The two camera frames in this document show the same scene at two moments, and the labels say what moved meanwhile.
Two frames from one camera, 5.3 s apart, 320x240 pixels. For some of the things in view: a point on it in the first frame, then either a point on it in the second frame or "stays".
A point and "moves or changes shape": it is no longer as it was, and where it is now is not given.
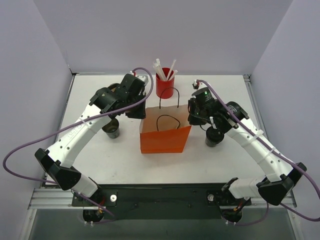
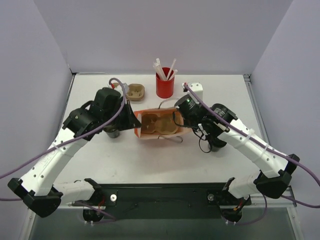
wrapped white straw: (172, 67) stays
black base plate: (147, 201) stays
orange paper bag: (164, 129) moves or changes shape
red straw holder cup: (164, 89) stays
